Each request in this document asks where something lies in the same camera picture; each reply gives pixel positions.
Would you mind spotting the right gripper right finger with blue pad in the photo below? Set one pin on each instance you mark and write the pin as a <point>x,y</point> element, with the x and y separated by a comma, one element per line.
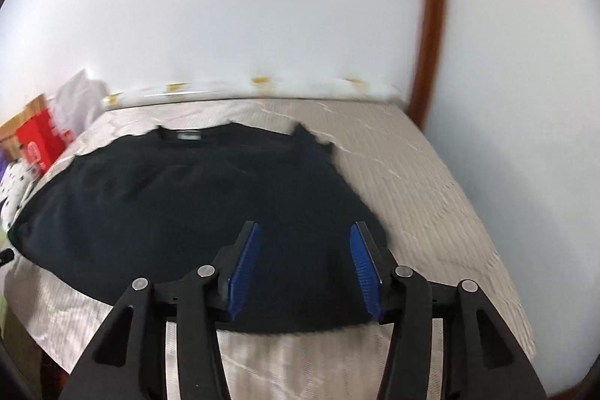
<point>375,266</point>

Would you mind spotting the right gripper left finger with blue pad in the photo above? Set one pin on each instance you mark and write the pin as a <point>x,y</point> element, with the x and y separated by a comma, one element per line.
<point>235,266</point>

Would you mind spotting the black t-shirt white print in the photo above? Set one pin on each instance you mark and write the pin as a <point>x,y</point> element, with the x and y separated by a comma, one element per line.
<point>160,204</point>

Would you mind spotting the beige striped mattress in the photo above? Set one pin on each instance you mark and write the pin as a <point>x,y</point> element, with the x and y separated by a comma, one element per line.
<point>431,225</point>

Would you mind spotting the white plastic shopping bag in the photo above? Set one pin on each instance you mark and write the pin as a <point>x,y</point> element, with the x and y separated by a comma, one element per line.
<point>77,103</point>

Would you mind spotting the red paper shopping bag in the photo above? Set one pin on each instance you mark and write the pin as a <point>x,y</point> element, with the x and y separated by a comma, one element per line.
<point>42,141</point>

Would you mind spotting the white black spotted pillow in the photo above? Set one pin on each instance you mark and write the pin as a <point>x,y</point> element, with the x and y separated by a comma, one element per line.
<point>16,184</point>

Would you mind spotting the brown wooden door frame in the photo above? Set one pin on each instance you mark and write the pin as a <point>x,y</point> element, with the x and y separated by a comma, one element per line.
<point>429,49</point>

